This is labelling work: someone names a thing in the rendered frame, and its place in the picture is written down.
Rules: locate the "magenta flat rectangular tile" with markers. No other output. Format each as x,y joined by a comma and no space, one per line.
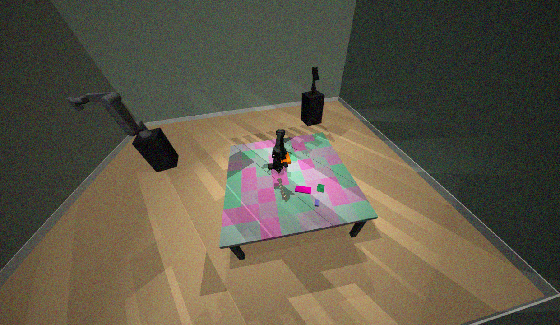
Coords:
303,189

